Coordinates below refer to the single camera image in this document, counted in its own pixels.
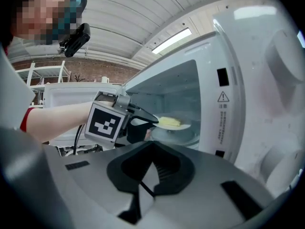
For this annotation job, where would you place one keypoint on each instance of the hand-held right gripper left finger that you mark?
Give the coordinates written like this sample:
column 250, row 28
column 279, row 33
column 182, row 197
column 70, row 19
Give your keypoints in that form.
column 95, row 187

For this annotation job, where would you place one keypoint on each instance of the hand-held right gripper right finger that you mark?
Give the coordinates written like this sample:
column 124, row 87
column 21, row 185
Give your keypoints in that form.
column 202, row 199

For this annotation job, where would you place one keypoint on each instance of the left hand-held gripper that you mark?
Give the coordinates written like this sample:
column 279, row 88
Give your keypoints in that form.
column 104, row 125

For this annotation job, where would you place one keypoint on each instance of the yellow food piece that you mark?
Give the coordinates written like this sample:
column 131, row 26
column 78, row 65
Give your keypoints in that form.
column 169, row 121

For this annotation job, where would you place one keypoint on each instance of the white round plate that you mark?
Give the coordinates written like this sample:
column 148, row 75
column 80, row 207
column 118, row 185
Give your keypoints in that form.
column 181, row 127

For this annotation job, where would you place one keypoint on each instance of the white microwave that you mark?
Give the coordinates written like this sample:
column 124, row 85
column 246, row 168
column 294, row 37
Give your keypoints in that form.
column 238, row 56

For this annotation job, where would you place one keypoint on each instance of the person's left forearm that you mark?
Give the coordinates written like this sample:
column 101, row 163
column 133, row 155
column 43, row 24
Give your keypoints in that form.
column 59, row 120

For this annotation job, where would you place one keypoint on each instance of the glass turntable disc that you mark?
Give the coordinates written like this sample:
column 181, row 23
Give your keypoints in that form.
column 176, row 136

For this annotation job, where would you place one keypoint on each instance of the ceiling light strip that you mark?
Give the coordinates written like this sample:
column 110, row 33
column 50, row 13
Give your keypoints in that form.
column 171, row 40

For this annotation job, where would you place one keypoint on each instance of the white shelf rack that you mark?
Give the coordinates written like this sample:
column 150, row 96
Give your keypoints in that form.
column 35, row 75

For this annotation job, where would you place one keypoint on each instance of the person's head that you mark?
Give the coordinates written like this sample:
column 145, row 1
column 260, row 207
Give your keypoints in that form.
column 38, row 11

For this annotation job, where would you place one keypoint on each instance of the black head camera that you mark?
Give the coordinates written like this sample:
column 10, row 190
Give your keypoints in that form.
column 77, row 38

